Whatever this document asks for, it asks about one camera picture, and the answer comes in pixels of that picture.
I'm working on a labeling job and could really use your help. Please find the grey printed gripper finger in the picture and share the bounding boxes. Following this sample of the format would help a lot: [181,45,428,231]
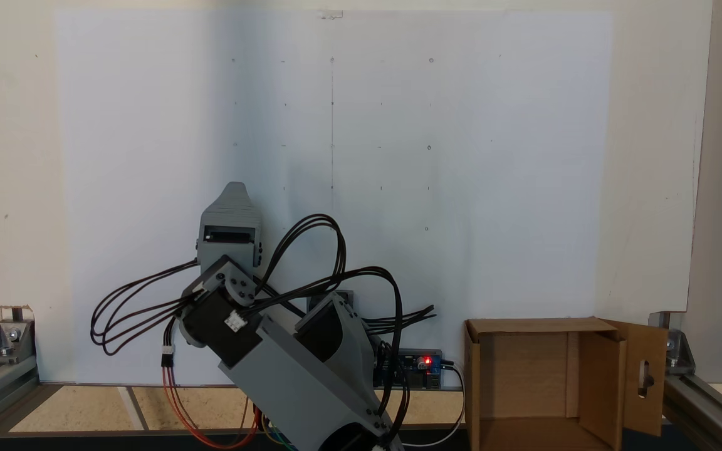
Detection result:
[201,181,261,229]

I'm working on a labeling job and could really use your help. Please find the grey mounting plate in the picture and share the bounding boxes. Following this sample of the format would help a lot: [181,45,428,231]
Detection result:
[374,348,445,392]

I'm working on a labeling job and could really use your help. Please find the blue circuit board with capacitor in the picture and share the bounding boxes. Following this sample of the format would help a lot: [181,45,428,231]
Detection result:
[374,351,444,390]

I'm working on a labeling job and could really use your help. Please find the brown cardboard box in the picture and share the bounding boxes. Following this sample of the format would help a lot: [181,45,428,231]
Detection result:
[463,316,670,451]

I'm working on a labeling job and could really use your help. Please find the black cable with white connector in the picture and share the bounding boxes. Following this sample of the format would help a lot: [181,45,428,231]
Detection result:
[90,259,203,370]

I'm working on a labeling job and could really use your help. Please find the orange red wires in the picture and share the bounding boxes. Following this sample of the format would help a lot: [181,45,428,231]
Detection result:
[161,366,261,450]

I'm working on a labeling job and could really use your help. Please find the green jumper wire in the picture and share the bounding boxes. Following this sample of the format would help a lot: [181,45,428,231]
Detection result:
[268,426,297,451]

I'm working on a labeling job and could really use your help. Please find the metal corner bracket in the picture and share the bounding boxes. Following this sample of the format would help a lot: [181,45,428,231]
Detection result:
[649,311,696,376]
[0,306,38,366]

